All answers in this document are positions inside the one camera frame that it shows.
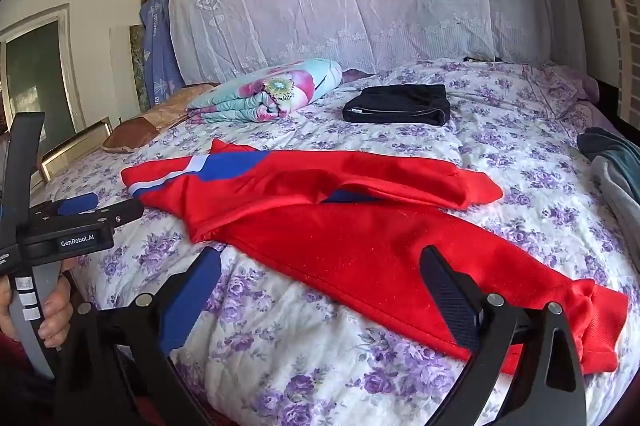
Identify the blue patterned cloth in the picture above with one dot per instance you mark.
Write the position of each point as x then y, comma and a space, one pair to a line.
157, 51

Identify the brown pillow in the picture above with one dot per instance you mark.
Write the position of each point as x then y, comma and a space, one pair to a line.
130, 135

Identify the folded floral quilt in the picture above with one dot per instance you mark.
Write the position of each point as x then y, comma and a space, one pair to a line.
260, 93

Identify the dark teal garment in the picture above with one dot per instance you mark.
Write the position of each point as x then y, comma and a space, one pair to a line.
607, 146

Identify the folded black garment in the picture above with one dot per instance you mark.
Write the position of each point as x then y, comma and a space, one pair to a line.
400, 103

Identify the green framed picture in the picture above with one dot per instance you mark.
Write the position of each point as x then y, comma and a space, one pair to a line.
138, 66

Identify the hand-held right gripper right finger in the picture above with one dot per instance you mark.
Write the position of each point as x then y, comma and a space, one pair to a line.
447, 301

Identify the lavender pillow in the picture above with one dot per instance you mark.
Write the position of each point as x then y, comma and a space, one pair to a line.
570, 88

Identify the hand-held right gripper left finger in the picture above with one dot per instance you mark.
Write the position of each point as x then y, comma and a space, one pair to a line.
192, 298

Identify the grey garment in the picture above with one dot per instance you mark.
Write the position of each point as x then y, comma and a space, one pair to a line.
617, 201

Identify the purple floral bedspread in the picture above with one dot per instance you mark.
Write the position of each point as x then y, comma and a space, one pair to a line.
500, 146

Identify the red sweater with stripes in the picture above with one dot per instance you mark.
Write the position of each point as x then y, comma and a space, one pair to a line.
350, 246

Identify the gold wooden frame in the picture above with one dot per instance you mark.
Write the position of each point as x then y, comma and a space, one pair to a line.
70, 151

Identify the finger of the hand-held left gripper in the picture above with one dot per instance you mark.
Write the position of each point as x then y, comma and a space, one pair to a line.
75, 204
125, 211

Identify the person's left hand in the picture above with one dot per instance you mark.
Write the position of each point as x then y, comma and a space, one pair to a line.
52, 313

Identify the tan floral pillow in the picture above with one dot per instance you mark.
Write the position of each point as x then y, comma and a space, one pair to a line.
172, 106

